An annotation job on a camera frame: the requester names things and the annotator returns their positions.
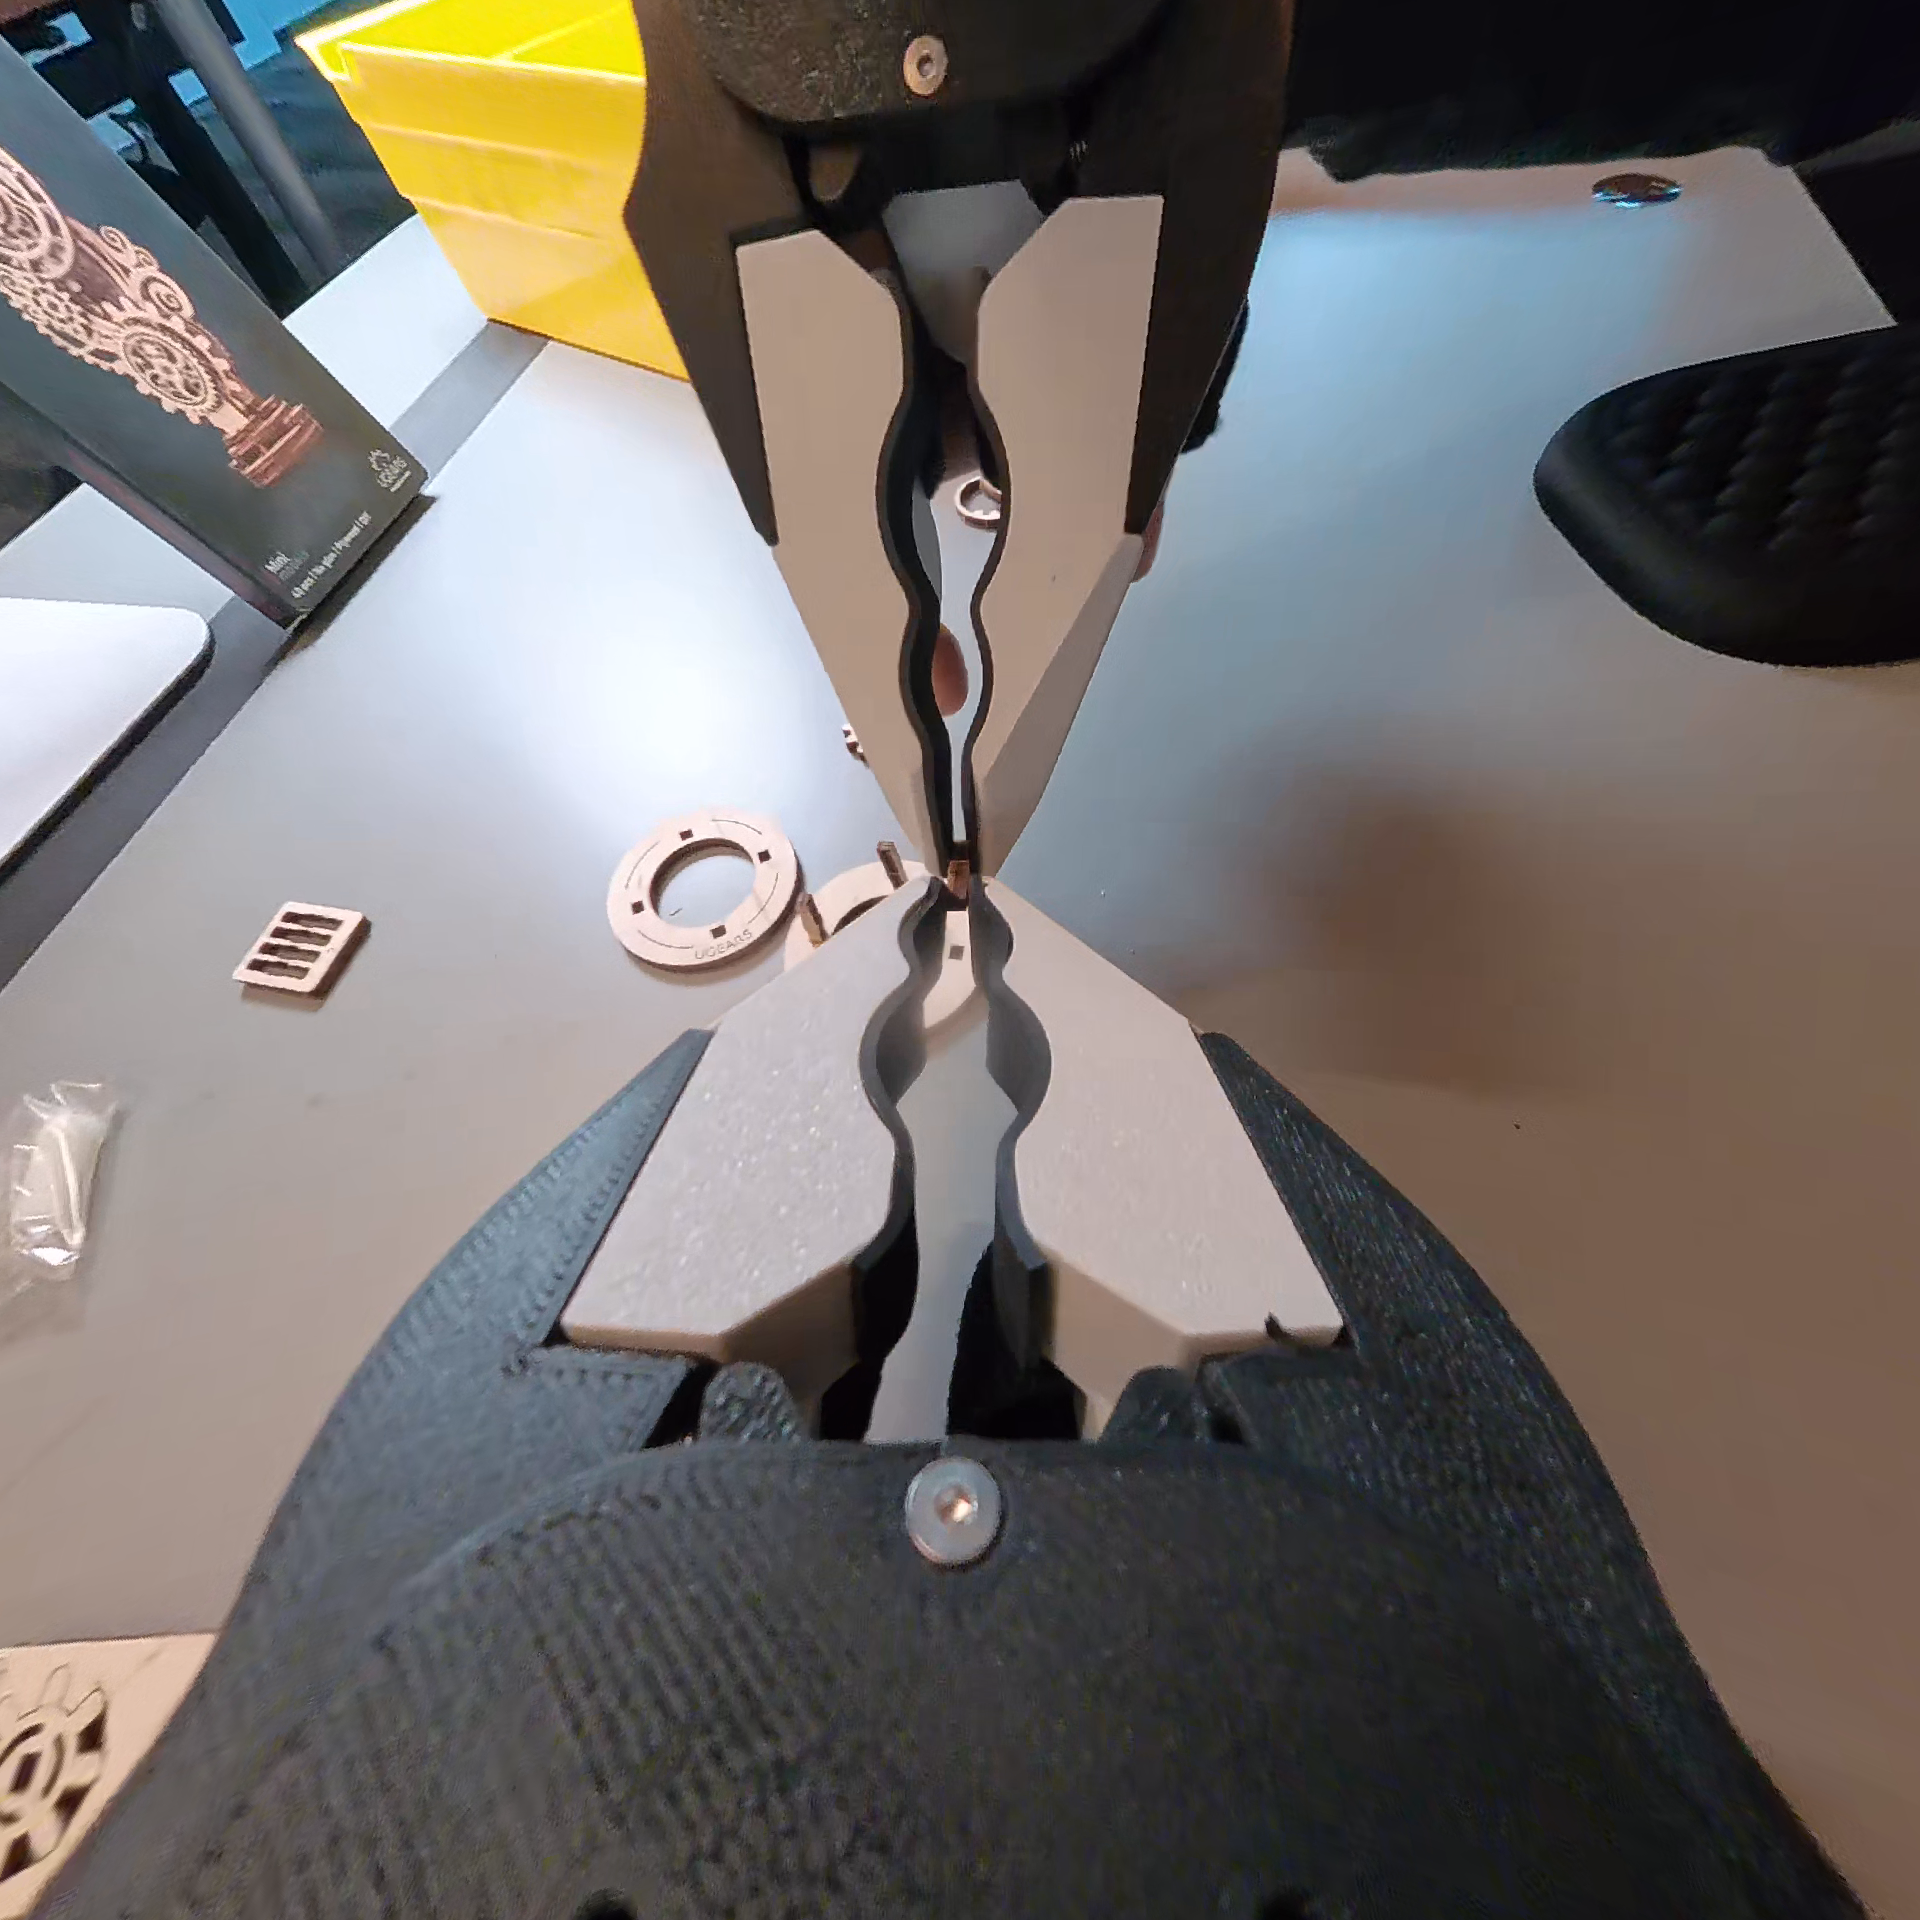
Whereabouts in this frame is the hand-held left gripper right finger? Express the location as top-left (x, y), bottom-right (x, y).
top-left (965, 880), bottom-right (1349, 1441)

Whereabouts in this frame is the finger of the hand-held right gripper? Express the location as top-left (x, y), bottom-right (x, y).
top-left (734, 222), bottom-right (958, 877)
top-left (961, 193), bottom-right (1175, 887)

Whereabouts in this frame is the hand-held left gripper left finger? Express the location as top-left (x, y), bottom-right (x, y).
top-left (557, 880), bottom-right (951, 1421)

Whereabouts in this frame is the plain wooden ring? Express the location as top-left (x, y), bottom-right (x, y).
top-left (804, 861), bottom-right (991, 1038)

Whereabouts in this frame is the grey desk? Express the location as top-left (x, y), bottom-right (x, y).
top-left (0, 140), bottom-right (1920, 1920)

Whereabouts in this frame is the yellow plastic bin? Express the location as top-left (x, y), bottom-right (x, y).
top-left (296, 0), bottom-right (691, 375)

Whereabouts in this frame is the dark puzzle box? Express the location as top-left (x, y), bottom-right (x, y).
top-left (0, 46), bottom-right (429, 624)

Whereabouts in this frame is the grey metal table leg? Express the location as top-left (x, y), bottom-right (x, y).
top-left (165, 0), bottom-right (339, 293)

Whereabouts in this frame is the clear plastic bag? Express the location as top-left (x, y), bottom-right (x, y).
top-left (0, 1080), bottom-right (122, 1337)

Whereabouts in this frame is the wooden puzzle part sheet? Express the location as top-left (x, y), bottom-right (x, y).
top-left (0, 1636), bottom-right (212, 1908)

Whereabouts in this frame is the white rounded board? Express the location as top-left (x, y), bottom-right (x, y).
top-left (0, 598), bottom-right (216, 880)

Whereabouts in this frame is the engraved wooden ring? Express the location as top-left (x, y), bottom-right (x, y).
top-left (607, 806), bottom-right (801, 976)

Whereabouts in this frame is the small slotted wooden frame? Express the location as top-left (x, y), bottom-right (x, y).
top-left (233, 902), bottom-right (370, 1002)

